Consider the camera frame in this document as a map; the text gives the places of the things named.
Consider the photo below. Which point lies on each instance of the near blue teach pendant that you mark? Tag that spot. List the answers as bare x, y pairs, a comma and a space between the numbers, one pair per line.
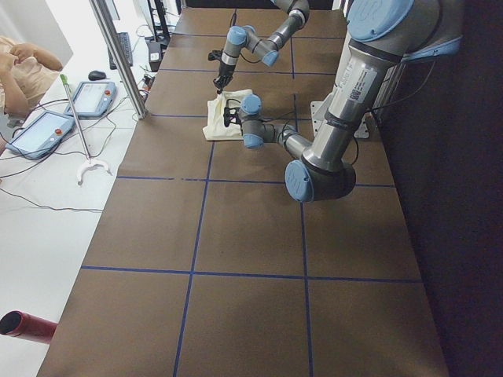
42, 136

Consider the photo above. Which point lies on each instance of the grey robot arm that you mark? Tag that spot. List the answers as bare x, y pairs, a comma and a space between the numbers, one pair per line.
265, 49
380, 35

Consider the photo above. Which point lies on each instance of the black keyboard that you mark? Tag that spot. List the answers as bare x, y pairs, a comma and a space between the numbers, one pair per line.
124, 41

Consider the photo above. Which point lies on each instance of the grey aluminium frame post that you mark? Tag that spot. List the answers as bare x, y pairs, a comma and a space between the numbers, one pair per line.
108, 30

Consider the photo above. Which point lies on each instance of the far blue teach pendant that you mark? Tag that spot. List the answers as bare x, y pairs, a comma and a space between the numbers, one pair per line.
92, 99

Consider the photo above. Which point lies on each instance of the cream long-sleeve cat shirt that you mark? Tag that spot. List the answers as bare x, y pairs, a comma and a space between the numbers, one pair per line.
215, 129

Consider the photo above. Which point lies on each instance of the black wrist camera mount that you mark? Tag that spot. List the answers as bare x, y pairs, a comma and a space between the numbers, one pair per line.
231, 114
215, 55

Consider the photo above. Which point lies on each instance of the blue teach pendant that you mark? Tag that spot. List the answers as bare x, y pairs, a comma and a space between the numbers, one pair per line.
92, 99
42, 136

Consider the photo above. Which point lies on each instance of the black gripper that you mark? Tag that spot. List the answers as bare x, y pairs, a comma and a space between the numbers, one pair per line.
224, 72

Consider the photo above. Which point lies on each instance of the person in beige shirt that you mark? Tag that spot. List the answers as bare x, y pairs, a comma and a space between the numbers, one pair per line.
27, 72

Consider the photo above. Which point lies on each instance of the black computer mouse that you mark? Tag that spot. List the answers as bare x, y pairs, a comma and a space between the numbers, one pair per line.
96, 75

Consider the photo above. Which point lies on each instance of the red cylinder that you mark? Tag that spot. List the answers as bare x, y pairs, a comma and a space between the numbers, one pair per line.
25, 326

